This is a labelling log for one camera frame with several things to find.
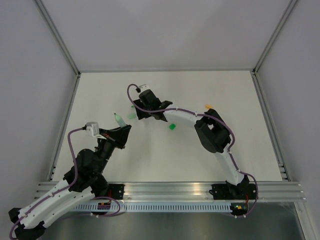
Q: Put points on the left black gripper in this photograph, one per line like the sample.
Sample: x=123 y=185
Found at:
x=117 y=136

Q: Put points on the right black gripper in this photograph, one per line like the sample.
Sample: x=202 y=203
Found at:
x=144 y=114

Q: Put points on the pale green marker pen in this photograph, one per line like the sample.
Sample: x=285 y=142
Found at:
x=119 y=120

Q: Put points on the bright green marker cap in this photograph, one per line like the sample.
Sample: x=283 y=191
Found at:
x=172 y=126

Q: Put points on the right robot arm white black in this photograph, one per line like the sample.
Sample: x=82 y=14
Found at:
x=214 y=135

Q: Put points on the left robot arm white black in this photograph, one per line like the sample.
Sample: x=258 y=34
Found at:
x=83 y=182

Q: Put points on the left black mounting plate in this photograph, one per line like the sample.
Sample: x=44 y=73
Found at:
x=116 y=191

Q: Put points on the black mounting plate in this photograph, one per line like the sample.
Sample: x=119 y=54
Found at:
x=225 y=191
x=116 y=191

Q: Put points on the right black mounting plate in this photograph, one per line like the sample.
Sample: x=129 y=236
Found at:
x=225 y=191

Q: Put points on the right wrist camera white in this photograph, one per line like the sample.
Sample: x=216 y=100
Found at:
x=144 y=87

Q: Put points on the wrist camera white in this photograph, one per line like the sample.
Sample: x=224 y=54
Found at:
x=144 y=87
x=92 y=129

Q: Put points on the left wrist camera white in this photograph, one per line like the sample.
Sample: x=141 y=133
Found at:
x=92 y=129

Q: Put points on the white slotted cable duct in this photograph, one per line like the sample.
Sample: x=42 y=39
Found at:
x=154 y=207

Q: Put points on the left aluminium frame post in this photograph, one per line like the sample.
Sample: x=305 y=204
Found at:
x=39 y=4

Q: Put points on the aluminium frame post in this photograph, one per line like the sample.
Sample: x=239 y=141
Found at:
x=39 y=4
x=276 y=32

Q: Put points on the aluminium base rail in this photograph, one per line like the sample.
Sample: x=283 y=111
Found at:
x=268 y=191

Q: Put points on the right aluminium frame post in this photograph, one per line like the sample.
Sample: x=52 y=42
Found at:
x=276 y=32

